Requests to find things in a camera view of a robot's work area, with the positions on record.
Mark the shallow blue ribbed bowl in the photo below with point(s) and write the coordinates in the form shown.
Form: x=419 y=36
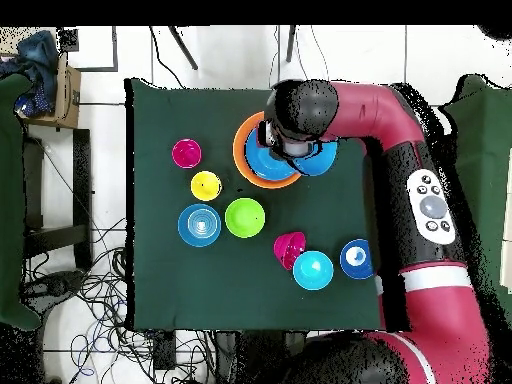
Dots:
x=199 y=225

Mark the small dark blue bowl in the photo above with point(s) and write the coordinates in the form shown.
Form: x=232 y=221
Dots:
x=356 y=264

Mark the red plastic cup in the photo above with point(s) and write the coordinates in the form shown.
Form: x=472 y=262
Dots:
x=186 y=153

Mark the small red bowl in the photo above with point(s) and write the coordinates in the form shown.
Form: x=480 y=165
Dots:
x=288 y=248

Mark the large blue bowl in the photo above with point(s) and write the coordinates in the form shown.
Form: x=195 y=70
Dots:
x=264 y=166
x=320 y=162

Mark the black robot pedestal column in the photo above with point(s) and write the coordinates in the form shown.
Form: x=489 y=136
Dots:
x=256 y=356

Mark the black stool frame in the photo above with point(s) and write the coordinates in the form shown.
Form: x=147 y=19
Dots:
x=82 y=180

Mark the small light blue bowl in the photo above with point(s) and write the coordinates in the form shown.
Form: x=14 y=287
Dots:
x=313 y=270

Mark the cardboard box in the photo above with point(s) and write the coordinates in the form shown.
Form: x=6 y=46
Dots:
x=66 y=100

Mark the yellow plastic cup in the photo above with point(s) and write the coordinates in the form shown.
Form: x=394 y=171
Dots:
x=206 y=186

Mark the large orange bowl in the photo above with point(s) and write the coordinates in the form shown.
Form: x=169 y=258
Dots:
x=239 y=160

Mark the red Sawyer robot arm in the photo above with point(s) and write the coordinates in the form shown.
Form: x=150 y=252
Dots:
x=380 y=112

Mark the small green bowl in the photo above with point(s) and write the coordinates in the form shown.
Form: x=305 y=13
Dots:
x=244 y=218

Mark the dark green table cloth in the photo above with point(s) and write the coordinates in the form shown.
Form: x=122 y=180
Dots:
x=180 y=288

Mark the green cloth covered table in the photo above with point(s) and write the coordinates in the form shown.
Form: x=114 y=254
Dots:
x=484 y=140
x=10 y=200

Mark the blue cloth bundle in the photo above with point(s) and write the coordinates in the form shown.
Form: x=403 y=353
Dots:
x=38 y=60

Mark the grey pedestal foot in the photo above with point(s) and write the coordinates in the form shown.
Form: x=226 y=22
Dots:
x=52 y=286

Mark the black tripod leg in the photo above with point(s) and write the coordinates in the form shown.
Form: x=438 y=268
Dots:
x=290 y=44
x=184 y=48

